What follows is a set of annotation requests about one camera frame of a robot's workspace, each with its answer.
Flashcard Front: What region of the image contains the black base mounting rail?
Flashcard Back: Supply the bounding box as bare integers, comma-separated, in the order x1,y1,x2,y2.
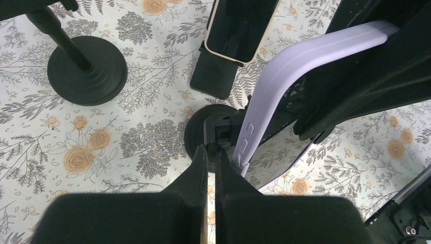
365,167,430,243

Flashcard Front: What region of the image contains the black folding phone stand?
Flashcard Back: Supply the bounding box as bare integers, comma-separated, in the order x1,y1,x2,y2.
190,44,242,100

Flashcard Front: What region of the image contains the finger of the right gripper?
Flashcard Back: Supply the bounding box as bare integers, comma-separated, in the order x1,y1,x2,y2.
294,1,430,140

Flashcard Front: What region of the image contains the far black round-base stand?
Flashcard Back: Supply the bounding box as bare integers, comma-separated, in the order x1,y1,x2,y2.
1,1,128,106

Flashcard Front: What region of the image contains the floral table mat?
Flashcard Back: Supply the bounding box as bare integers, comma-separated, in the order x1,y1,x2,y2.
1,1,430,243

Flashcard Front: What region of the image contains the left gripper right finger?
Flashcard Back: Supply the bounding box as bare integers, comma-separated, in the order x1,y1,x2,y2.
215,149,372,243

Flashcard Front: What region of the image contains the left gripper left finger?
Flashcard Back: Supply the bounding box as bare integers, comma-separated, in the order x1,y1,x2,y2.
31,145,208,243

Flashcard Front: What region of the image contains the black round-base phone stand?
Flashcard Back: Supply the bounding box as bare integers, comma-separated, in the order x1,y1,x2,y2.
184,104,245,173

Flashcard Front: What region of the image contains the lilac-cased phone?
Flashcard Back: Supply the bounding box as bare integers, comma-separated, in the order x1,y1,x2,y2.
232,20,399,189

